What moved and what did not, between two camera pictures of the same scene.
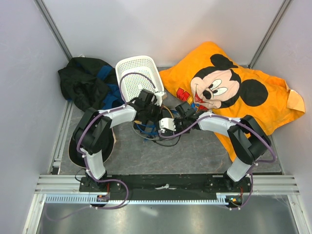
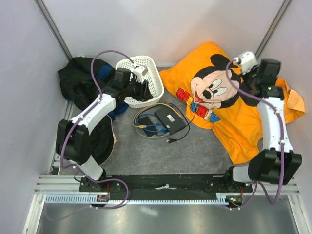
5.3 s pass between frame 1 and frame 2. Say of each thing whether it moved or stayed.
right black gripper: moved
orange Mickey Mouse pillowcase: stayed
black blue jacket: stayed
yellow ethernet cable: moved
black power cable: moved
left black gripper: moved
